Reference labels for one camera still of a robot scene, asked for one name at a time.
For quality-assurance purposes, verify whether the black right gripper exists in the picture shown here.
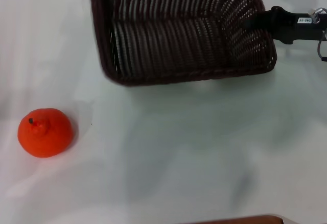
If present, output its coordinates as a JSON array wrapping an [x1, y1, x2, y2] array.
[[241, 5, 327, 45]]

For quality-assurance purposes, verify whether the black woven rectangular basket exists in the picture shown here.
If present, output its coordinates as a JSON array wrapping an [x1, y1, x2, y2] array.
[[89, 0, 278, 87]]

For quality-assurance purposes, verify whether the orange toy tangerine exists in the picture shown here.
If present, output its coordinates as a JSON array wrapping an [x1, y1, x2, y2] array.
[[17, 108, 75, 158]]

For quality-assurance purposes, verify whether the brown rounded edge piece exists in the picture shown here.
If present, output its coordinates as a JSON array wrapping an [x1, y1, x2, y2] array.
[[190, 214, 285, 224]]

